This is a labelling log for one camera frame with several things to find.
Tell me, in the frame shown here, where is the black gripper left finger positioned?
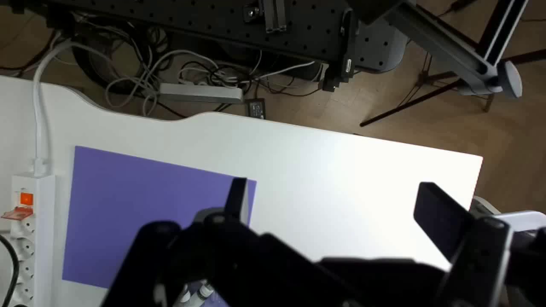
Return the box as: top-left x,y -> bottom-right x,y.
100,178 -> 364,307

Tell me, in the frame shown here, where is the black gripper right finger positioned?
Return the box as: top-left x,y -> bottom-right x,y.
412,181 -> 546,307

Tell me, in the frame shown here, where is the white tube with black band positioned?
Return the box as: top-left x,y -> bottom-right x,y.
194,282 -> 216,302

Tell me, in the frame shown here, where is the purple rectangular mat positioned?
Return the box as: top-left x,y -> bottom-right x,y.
61,145 -> 257,307

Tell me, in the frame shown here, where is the small black power adapter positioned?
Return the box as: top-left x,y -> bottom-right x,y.
243,98 -> 267,120

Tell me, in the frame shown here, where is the grey power strip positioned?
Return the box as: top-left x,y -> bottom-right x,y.
158,82 -> 245,106

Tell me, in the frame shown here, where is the black tripod leg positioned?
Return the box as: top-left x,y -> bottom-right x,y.
358,79 -> 465,128

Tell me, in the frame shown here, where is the grey round end cap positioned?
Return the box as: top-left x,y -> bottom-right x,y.
499,60 -> 523,99

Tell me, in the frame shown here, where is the white multi-socket power strip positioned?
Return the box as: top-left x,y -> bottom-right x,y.
0,174 -> 57,307

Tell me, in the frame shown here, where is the grey aluminium profile beam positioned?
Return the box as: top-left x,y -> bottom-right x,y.
385,0 -> 508,96

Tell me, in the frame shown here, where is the black and white upright bar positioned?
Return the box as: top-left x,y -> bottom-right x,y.
475,0 -> 530,67

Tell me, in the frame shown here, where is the grey perforated round plate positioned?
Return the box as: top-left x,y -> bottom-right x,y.
352,22 -> 409,74

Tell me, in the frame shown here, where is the black perforated breadboard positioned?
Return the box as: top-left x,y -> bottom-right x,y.
47,0 -> 356,65

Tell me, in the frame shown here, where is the thin white tangled cable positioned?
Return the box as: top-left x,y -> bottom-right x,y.
103,48 -> 329,118

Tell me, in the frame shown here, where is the black looped cable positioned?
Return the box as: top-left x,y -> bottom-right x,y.
69,33 -> 189,121

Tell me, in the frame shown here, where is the thick white power cable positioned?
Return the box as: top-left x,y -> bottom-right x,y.
30,40 -> 95,178

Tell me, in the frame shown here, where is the metal bracket on breadboard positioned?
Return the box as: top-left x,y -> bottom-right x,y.
260,0 -> 288,34

